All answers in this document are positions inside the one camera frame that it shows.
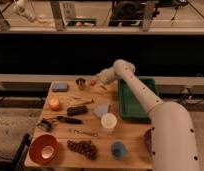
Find metal spoon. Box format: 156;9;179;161
69;129;98;137

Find blue plastic cup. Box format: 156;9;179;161
110;141;127;160

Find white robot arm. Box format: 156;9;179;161
96;59;200;171

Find metal binder clip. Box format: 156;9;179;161
37;119;53;132

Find red bowl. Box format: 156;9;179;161
29;134;59;165

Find bunch of dark grapes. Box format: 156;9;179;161
67;140;97;160

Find dark brush block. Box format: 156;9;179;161
67;105;88;116

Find wooden sticks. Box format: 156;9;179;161
69;97;94;106

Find dark brown plate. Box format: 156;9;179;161
144;129;152;154

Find metal cup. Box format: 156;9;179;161
76;78;86;90

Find light blue cloth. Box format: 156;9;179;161
94;104;110;118

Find orange fruit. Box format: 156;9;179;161
48;98;60;111

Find green plastic tray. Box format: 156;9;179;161
118;80;150;123

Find black handled tool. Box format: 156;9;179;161
56;116;83;124

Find blue sponge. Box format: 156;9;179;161
51;83;68;92

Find white plastic cup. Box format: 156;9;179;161
101;113;117;133

